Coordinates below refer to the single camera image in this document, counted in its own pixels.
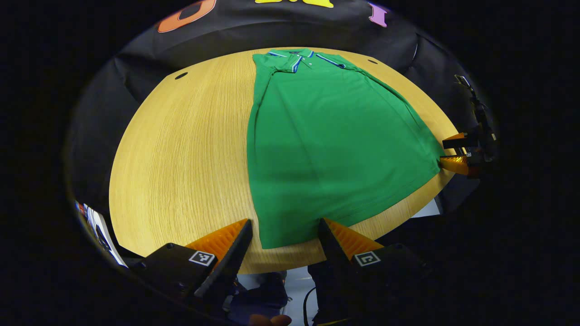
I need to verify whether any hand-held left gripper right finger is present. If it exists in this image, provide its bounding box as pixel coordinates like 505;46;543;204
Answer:
317;218;435;313

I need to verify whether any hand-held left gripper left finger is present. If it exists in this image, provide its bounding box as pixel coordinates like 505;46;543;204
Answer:
129;219;253;308

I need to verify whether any green T-shirt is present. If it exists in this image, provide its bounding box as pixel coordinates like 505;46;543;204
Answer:
247;48;447;250

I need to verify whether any dark blue clothing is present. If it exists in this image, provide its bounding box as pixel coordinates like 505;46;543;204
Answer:
227;271;291;317

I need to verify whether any white printed board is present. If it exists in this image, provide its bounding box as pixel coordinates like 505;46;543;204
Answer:
74;201;129;268

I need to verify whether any black backdrop cloth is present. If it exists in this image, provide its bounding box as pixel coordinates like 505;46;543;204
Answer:
66;0;488;218

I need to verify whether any black cable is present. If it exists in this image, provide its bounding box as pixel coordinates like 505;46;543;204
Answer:
302;286;319;326

